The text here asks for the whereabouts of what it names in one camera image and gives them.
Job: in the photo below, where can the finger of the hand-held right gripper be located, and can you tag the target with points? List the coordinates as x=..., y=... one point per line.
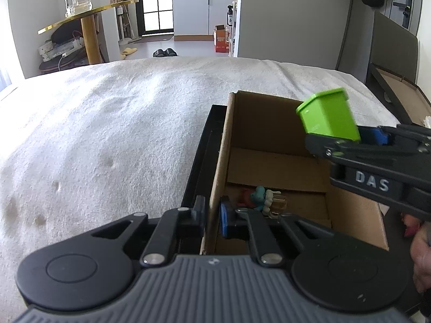
x=377, y=136
x=323, y=148

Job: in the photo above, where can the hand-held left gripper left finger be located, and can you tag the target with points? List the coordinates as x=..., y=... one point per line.
x=199, y=215

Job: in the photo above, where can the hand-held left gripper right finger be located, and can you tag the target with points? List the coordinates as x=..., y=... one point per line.
x=224, y=220

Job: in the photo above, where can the green plastic box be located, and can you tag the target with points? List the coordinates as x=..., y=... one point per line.
x=325, y=114

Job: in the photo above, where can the brown cardboard box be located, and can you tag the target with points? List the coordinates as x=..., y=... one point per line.
x=269, y=131

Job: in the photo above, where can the person's right hand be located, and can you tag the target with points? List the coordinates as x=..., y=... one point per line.
x=422, y=262

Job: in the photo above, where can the red and teal figurine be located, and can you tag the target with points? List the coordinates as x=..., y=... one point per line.
x=251, y=198

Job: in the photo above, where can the black edged cardboard lid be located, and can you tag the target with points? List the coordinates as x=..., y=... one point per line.
x=400, y=91

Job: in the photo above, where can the beige plastic toy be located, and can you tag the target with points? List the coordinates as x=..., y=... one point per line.
x=274, y=202

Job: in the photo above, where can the white blanket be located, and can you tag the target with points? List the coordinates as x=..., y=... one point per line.
x=101, y=124

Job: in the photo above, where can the orange carton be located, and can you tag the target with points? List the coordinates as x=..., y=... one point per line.
x=221, y=40

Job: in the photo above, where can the black bottle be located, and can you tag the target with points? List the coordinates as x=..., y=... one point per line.
x=230, y=16

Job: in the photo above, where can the black slipper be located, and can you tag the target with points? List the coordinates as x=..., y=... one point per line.
x=170, y=52
x=159, y=53

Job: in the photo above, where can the white cabinet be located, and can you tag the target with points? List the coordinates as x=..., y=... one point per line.
x=202, y=13

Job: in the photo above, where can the gold round table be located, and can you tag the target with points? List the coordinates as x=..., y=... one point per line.
x=89, y=37

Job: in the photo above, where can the black framed glass door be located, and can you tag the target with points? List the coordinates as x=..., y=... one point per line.
x=156, y=3

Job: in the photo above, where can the white power strip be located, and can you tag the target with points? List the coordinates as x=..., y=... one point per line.
x=60, y=46

